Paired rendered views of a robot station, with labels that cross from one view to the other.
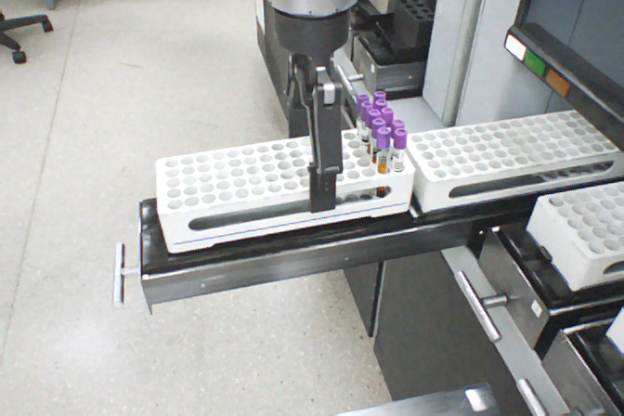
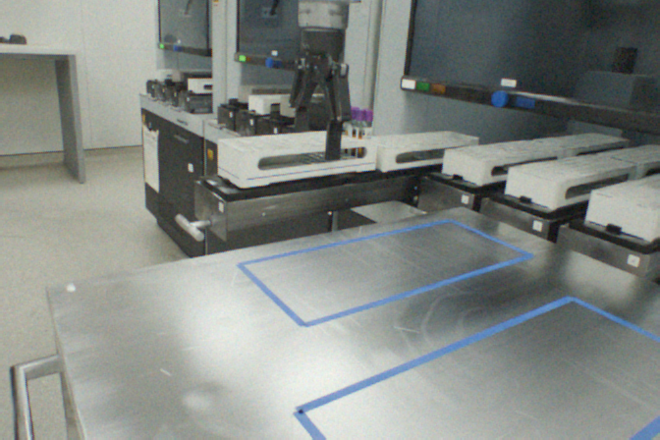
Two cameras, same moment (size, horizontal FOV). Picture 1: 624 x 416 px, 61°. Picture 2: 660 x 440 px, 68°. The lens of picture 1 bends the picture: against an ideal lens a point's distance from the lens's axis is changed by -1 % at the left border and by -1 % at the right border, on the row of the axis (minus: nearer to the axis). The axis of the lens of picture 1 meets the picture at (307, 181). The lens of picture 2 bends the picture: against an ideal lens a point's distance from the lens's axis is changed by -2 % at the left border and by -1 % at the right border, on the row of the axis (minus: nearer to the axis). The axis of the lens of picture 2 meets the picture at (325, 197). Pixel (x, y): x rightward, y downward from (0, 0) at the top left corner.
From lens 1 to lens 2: 55 cm
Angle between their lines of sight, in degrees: 30
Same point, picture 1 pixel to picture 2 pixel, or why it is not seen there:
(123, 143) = (27, 294)
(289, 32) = (317, 39)
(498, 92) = (398, 122)
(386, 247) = (367, 192)
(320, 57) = (333, 54)
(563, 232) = (465, 156)
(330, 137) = (344, 95)
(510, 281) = (443, 198)
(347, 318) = not seen: hidden behind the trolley
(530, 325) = not seen: hidden behind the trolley
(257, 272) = (297, 205)
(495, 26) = (388, 85)
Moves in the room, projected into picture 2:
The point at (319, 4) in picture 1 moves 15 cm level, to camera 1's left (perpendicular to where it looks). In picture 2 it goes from (335, 21) to (249, 15)
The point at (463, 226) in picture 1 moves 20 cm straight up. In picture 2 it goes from (407, 180) to (417, 82)
